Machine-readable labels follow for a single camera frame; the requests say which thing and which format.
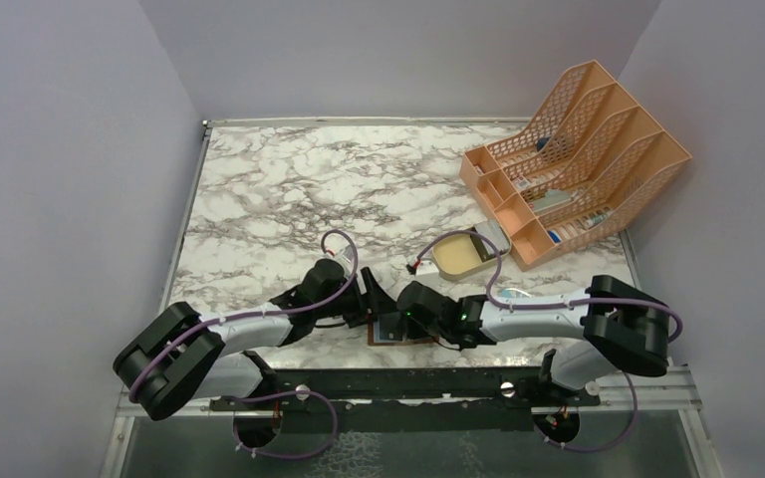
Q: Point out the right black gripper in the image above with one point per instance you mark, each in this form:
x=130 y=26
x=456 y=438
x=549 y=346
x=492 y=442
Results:
x=403 y=325

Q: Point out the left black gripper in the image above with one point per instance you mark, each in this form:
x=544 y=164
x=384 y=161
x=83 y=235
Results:
x=378 y=300

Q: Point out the brown leather card holder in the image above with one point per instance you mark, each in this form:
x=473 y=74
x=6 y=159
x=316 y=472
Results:
x=388 y=331

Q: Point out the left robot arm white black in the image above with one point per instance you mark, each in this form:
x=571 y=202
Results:
x=182 y=355

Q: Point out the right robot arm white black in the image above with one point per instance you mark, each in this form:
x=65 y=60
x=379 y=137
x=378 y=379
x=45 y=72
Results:
x=613 y=327

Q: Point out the stack of credit cards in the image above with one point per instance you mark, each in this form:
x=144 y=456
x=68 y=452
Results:
x=492 y=242

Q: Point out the beige oval tray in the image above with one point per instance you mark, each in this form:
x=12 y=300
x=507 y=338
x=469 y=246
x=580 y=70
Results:
x=456 y=257

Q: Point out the orange plastic file organizer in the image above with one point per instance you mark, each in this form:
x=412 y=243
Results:
x=585 y=166

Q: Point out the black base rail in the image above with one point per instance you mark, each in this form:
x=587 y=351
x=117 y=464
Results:
x=328 y=401

